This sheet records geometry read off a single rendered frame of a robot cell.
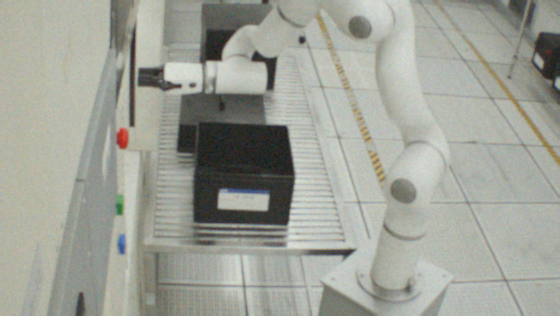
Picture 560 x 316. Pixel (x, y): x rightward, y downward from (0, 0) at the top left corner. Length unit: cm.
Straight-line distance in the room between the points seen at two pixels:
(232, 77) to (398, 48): 45
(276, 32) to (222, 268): 153
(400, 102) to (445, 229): 190
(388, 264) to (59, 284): 126
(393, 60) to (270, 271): 161
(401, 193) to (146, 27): 82
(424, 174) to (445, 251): 173
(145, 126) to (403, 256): 83
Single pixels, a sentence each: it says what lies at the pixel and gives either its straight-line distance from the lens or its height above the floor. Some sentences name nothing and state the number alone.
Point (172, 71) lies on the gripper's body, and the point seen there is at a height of 121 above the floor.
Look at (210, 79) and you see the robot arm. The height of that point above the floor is 120.
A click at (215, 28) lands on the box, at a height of 101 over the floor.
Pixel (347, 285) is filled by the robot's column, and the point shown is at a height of 76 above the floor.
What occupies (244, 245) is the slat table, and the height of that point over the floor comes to 76.
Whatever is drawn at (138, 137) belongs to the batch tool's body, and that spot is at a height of 92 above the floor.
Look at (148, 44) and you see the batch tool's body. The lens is 195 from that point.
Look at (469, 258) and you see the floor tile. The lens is 332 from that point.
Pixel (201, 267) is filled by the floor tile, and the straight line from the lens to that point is 301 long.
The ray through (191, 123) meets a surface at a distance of 228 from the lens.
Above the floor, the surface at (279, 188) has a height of 89.
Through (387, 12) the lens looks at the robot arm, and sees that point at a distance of 153.
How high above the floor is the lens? 202
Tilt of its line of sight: 33 degrees down
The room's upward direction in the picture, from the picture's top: 7 degrees clockwise
